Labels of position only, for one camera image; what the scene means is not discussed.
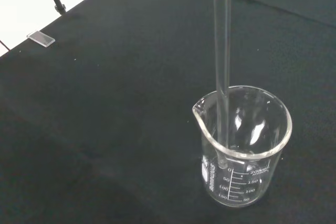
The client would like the clear glass beaker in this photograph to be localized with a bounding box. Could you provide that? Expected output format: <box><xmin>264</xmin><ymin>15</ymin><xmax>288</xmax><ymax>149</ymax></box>
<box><xmin>192</xmin><ymin>85</ymin><xmax>293</xmax><ymax>208</ymax></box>

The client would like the clear cloth clip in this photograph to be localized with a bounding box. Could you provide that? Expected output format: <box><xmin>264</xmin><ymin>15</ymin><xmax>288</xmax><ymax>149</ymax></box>
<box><xmin>26</xmin><ymin>31</ymin><xmax>56</xmax><ymax>48</ymax></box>

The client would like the black bench cloth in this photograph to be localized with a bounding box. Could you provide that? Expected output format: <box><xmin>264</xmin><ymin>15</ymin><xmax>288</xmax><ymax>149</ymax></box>
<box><xmin>0</xmin><ymin>0</ymin><xmax>336</xmax><ymax>224</ymax></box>

